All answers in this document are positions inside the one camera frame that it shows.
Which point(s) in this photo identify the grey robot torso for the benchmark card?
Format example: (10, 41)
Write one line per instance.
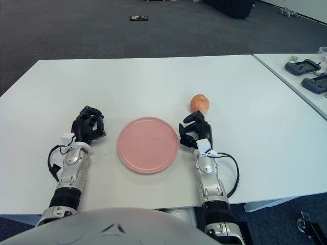
(107, 229)

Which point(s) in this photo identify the red apple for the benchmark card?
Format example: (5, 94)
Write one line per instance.
(199, 101)

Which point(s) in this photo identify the small black floor object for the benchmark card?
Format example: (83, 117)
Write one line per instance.
(139, 18)

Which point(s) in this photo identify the small green packet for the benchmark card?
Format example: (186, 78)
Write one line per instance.
(294, 59)

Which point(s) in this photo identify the grey toy on floor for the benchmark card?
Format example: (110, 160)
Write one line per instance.
(287, 11)

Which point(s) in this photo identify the white table frame beam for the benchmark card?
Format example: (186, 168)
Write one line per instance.
(260, 205)
(18, 219)

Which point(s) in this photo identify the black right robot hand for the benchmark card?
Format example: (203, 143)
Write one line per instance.
(204, 130)

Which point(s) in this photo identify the pink round plate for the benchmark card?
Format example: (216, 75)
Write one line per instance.
(147, 145)

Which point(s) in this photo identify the black furniture block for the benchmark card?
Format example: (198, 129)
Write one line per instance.
(230, 7)

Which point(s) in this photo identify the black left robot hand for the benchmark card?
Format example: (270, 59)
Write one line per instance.
(84, 127)

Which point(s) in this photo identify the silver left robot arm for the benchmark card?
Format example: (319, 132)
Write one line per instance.
(72, 168)

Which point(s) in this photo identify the black caster stand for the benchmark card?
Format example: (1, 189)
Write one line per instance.
(313, 228)

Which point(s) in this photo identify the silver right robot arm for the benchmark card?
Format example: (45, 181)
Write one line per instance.
(212, 183)

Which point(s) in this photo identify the grey handheld controller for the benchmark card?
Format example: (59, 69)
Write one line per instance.
(315, 84)
(301, 67)

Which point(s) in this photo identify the clear plastic container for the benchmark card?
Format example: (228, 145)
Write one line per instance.
(323, 53)

